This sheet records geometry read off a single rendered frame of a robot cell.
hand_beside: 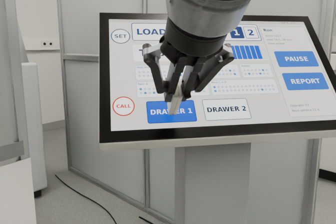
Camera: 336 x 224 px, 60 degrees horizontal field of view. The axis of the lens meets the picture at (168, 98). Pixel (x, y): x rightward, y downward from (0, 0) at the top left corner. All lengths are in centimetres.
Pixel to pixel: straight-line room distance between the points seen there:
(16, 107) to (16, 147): 6
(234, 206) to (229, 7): 56
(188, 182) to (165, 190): 124
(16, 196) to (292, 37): 66
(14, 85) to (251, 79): 44
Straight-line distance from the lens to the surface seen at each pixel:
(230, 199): 75
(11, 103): 51
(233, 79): 62
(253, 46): 70
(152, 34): 65
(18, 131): 52
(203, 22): 30
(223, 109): 58
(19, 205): 56
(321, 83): 72
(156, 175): 195
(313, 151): 136
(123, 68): 59
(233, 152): 70
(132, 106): 55
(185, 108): 56
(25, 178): 55
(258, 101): 62
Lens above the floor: 113
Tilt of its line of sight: 11 degrees down
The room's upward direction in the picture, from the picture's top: straight up
